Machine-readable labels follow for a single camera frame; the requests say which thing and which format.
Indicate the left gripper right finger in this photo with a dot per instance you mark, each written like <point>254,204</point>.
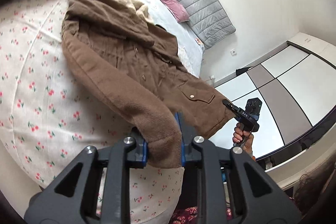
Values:
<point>227,185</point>

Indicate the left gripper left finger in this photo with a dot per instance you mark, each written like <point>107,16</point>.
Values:
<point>93,187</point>

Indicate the brown fur-collared coat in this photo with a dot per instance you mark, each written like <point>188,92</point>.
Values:
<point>133,67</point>

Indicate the right hand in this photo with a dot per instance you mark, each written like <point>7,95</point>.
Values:
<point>239,136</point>

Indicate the white grey wardrobe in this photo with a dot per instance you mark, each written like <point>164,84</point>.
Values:
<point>296,84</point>

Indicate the cherry print white blanket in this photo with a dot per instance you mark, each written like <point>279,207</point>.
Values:
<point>47,117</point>

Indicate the small orange packet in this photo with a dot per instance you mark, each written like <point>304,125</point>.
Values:
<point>199,41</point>

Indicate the grey padded headboard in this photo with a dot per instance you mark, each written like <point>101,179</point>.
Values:
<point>208,20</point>

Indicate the pink velvet pillow front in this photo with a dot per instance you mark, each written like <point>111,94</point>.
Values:
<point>178,11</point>

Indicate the light blue bed sheet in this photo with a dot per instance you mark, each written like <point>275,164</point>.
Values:
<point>189,51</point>

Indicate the wall socket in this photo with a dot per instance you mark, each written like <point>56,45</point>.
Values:
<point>233,52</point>

